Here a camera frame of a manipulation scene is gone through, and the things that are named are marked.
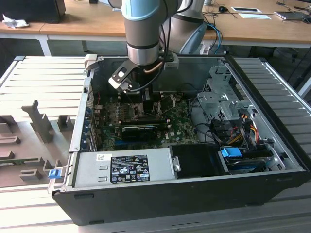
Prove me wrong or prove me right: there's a grey laptop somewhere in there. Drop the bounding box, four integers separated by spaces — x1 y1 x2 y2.
274 10 307 21

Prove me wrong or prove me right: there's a yellow wire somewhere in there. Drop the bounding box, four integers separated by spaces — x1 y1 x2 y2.
228 126 258 144

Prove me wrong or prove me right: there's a blue cable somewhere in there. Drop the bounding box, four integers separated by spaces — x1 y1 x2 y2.
208 23 223 53

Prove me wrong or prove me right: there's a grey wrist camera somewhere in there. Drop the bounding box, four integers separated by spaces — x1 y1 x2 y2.
108 60 134 94

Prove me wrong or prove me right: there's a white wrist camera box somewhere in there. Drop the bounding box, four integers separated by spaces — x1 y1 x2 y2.
163 53 180 70

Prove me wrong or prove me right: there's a copper coloured cable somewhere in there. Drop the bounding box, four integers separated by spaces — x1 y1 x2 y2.
143 61 169 73

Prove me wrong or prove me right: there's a white framed desk port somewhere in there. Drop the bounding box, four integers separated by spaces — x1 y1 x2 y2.
230 6 262 13

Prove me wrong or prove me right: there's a silver power supply unit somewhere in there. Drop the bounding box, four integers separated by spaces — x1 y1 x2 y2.
72 147 175 189

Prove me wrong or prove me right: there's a grey parts rack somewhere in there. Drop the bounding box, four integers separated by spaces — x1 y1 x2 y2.
0 99 76 187

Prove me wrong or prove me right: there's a green motherboard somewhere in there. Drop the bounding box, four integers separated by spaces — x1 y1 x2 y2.
93 93 202 152

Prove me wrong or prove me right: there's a wooden desk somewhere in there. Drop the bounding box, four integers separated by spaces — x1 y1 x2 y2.
38 0 128 53
203 0 311 49
0 21 52 57

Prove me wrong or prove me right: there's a crumpled white paper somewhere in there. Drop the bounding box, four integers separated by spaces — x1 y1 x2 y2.
2 14 30 29

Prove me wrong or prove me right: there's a beige case latch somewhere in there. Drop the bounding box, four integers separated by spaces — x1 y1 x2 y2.
84 54 98 71

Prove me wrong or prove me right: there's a black plastic shroud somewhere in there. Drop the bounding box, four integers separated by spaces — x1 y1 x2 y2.
169 143 230 179

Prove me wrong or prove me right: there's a pale paper sheet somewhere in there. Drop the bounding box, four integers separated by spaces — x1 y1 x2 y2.
238 13 273 20

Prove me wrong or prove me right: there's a black camera cable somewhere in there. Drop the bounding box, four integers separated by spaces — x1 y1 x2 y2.
130 14 172 93

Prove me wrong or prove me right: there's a black graphics card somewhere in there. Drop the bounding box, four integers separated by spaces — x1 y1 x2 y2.
121 125 158 141

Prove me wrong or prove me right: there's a metal socket cover frame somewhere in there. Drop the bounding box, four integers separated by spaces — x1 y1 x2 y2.
153 93 176 115

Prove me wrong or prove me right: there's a green RAM stick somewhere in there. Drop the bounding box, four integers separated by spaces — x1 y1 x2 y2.
0 158 41 166

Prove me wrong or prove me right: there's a hard disk in blue carrier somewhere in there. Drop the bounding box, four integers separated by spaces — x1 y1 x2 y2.
220 146 272 175

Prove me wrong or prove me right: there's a metal drive cage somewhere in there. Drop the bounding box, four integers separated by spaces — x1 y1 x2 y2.
196 65 258 124

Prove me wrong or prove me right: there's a CPU socket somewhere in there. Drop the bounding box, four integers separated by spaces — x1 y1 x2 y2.
128 101 161 119

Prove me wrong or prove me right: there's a black PC case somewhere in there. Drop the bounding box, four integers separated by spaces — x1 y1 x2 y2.
47 54 311 226

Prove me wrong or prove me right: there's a black box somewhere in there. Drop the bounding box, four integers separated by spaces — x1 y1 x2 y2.
0 0 66 24

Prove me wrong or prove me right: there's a grey sleeved cable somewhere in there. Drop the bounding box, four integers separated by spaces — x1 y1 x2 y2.
178 83 199 95

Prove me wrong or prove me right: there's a thin metal locking lever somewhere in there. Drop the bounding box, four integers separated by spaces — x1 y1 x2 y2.
127 94 138 115

